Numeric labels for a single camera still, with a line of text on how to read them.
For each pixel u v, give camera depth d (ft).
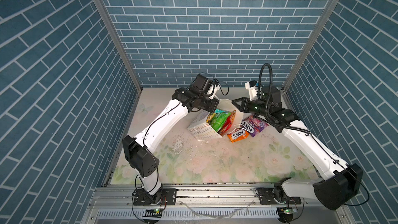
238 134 3.06
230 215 2.28
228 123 2.70
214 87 2.00
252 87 2.17
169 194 2.44
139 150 1.38
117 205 2.40
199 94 1.83
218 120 2.72
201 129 2.53
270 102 1.81
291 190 2.00
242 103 2.11
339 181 1.25
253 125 3.16
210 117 2.77
